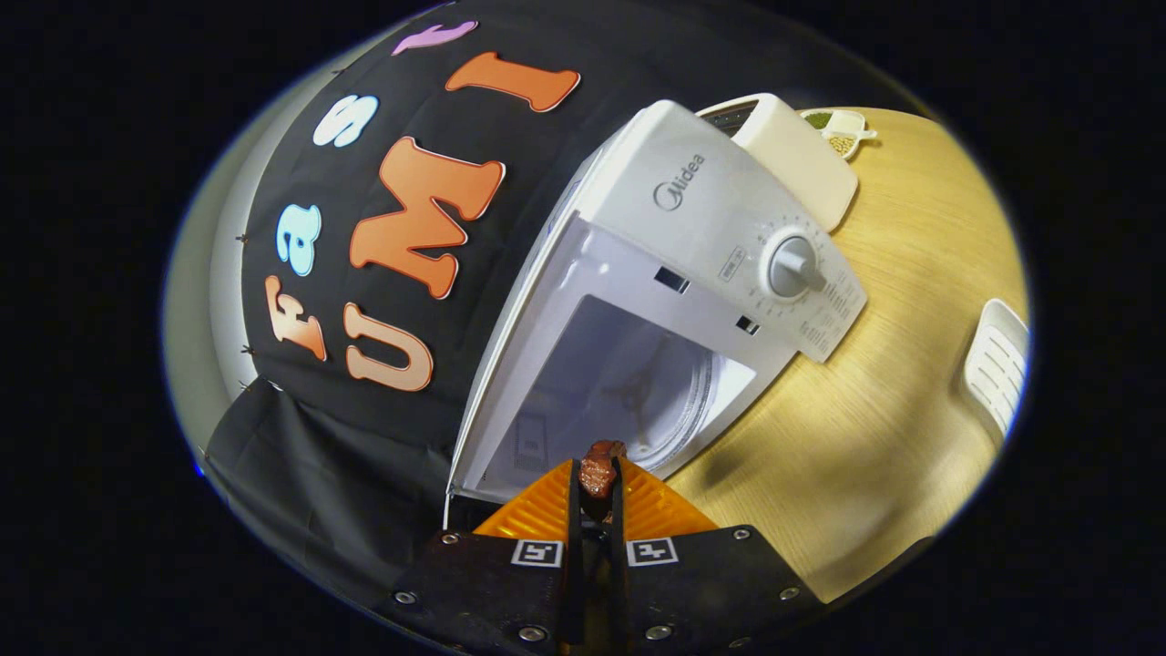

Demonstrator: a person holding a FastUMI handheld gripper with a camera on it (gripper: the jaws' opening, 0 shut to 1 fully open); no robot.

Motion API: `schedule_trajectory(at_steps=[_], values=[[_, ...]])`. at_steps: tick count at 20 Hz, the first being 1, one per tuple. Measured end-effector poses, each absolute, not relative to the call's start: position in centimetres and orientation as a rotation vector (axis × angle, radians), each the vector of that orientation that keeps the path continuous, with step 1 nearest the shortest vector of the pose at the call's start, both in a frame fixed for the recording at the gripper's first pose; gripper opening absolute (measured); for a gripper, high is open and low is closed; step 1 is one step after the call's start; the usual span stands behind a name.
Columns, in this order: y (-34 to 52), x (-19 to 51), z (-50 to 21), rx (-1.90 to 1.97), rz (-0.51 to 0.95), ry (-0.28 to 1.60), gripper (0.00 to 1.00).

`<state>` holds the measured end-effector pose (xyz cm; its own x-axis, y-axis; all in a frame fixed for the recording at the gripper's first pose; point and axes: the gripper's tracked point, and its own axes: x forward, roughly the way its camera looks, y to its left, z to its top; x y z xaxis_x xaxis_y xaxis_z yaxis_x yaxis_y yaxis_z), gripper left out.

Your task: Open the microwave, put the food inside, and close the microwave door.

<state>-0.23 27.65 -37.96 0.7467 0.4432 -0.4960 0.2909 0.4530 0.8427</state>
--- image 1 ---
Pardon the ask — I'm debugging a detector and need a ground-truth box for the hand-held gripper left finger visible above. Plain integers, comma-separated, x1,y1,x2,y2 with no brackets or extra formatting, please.
375,458,584,650

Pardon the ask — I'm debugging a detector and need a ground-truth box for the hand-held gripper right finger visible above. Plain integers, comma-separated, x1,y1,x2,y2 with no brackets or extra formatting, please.
609,456,825,652

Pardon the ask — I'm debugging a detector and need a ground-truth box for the reddish brown meat slice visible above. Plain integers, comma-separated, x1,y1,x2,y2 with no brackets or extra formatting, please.
579,440,628,522

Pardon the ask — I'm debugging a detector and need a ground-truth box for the white microwave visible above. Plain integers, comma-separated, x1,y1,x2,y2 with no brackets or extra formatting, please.
444,99,868,531

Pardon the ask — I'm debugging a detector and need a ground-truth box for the white ribbed plate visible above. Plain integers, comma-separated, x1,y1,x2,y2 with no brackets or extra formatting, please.
963,299,1030,438

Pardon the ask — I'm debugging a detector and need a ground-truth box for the cream toaster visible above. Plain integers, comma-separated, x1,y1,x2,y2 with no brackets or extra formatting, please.
697,92,860,233

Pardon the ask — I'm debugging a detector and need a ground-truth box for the divided dish of beans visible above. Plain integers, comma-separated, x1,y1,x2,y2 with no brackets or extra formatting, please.
799,108,878,162

